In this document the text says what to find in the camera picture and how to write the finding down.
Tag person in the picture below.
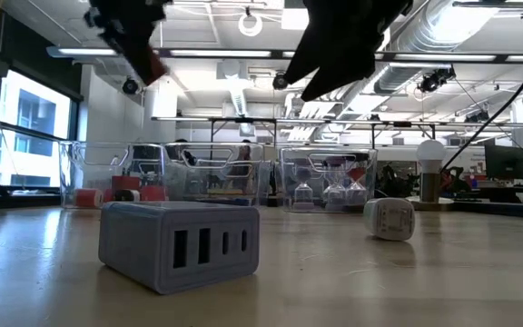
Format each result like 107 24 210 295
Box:
170 138 197 167
236 139 253 183

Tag white ring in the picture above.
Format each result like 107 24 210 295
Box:
237 11 264 38

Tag red rounded charger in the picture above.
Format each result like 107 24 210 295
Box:
139 184 169 203

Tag black beam with light strips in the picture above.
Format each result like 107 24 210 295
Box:
45 45 523 64

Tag lavender multiport charger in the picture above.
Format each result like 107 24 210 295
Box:
98 201 262 295

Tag clear plastic bin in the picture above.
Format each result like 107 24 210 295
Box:
59 140 168 211
164 142 266 208
278 146 379 214

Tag black monitor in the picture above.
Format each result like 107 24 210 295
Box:
484 138 523 181

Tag green white plug charger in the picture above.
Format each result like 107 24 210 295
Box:
362 196 417 242

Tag red pronged charger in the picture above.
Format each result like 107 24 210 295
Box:
145 54 171 85

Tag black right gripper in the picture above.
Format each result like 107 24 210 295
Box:
282 0 415 103

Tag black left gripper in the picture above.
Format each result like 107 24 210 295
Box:
84 0 172 87

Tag black dome camera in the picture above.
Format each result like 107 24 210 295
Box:
418 66 457 94
271 71 290 91
122 75 140 95

